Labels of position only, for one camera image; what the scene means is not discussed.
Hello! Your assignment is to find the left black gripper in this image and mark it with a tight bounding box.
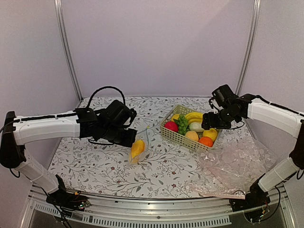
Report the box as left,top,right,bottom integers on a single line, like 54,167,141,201
101,125,137,148

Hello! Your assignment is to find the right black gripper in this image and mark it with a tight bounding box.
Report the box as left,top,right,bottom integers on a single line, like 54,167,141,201
202,107,239,130

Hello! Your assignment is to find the yellow mango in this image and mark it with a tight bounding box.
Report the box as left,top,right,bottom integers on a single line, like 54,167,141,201
129,140,145,164

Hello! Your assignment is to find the clear zip top bag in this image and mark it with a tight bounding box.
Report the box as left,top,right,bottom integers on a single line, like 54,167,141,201
128,126,150,165

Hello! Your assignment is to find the yellow lemon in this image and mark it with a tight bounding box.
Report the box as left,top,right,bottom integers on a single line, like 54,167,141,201
202,128,218,142

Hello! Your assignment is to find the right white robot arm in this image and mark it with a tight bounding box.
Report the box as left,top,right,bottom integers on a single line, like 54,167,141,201
202,90,304,211

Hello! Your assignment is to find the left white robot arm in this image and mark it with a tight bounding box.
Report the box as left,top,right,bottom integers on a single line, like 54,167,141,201
0,100,137,210

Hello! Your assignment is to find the orange fruit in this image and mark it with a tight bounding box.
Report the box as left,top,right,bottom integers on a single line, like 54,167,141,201
199,136,214,147

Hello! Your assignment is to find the yellow banana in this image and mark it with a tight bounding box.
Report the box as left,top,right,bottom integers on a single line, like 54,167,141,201
185,112,203,123

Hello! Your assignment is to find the green grape bunch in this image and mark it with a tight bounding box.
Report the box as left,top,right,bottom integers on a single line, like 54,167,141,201
174,114,188,135

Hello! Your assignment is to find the floral table cloth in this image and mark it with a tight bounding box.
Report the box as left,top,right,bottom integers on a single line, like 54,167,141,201
48,96,271,199

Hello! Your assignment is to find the crumpled clear plastic sheet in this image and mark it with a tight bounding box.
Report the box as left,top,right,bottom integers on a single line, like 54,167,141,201
187,137,277,200

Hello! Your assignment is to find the red apple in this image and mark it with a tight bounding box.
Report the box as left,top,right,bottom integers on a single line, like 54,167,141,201
164,121,179,133

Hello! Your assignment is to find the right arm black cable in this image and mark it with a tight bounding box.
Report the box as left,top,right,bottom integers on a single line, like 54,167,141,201
256,95,304,117

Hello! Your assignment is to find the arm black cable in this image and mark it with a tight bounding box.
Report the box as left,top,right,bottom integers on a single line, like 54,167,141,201
85,85,126,112
256,95,304,117

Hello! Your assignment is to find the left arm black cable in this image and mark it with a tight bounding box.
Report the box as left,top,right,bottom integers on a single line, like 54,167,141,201
85,85,126,112

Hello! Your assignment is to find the front aluminium rail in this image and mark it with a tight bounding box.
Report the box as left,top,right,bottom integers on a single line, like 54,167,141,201
21,186,297,228

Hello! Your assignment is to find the right aluminium frame post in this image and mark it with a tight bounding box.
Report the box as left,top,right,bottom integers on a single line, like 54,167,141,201
235,0,261,95

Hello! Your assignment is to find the aluminium frame post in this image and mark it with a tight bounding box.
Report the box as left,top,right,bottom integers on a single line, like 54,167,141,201
235,0,261,95
54,0,83,101

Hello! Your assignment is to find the left aluminium frame post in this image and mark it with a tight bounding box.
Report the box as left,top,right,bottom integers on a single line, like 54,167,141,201
54,0,83,101

